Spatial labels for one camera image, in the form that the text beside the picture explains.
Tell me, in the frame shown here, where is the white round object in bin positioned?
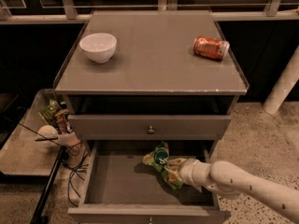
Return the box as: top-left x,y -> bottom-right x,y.
36,125 -> 58,149

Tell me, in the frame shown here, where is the green snack bag in bin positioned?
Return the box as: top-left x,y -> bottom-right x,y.
38,99 -> 61,125

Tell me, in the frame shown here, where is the grey drawer cabinet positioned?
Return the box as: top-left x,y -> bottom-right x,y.
52,9 -> 249,224

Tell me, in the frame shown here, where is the closed grey top drawer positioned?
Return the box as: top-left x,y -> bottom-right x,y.
68,115 -> 231,140

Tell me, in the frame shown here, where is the orange soda can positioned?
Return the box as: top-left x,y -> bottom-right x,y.
193,36 -> 230,61

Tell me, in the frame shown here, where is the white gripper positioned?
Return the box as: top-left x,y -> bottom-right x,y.
178,158 -> 198,186

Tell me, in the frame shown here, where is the clear plastic bin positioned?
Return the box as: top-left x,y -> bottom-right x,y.
0,89 -> 68,177

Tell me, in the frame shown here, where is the brown snack packet in bin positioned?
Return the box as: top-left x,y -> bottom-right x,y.
55,109 -> 71,133

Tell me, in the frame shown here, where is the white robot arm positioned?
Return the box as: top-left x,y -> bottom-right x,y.
178,159 -> 299,224

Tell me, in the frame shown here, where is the white railing frame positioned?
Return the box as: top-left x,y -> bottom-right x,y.
0,0 -> 299,24

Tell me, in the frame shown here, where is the white diagonal pole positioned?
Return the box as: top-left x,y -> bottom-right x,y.
263,46 -> 299,114

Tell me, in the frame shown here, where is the open grey middle drawer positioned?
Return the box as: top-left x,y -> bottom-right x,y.
68,141 -> 230,224

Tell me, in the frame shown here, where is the white ceramic bowl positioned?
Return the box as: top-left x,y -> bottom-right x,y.
79,33 -> 117,63

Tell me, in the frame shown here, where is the blue cable on floor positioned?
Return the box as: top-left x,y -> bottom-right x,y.
60,142 -> 90,207

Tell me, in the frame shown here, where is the green rice chip bag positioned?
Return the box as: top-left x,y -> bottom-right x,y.
142,141 -> 186,190

